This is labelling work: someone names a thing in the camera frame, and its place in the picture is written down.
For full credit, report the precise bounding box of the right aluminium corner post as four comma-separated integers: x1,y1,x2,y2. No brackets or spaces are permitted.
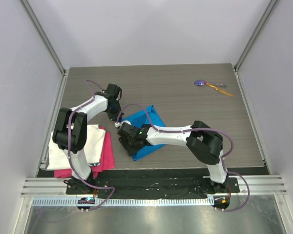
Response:
234,0,280,72

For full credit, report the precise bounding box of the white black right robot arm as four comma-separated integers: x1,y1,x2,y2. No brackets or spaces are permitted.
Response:
116,121,229,194

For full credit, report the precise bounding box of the slotted white cable duct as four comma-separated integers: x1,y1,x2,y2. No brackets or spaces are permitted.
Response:
32,196,214,207

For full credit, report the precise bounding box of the aluminium front frame rail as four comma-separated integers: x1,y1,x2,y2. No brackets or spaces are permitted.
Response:
21,175,287,197

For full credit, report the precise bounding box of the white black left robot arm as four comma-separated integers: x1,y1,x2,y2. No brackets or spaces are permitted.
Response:
52,83,123,195

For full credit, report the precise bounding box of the white folded cloth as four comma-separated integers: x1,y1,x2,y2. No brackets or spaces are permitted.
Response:
47,125,106,170

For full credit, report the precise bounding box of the aluminium corner post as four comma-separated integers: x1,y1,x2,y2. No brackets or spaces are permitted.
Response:
19,0,66,75
234,0,280,72

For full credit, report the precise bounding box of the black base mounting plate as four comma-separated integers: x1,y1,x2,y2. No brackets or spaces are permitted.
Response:
65,176,240,195

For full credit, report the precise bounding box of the left aluminium corner post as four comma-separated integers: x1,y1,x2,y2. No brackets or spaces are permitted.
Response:
19,0,66,75

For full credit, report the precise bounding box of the pink folded cloth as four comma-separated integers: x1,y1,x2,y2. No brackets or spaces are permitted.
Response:
52,126,115,178

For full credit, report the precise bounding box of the iridescent purple spoon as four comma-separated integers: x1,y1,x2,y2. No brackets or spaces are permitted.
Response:
194,79,206,86

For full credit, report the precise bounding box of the blue cloth napkin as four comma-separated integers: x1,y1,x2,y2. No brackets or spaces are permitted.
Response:
123,105,166,161

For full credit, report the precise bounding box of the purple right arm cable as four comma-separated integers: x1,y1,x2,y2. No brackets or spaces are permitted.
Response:
115,103,251,213

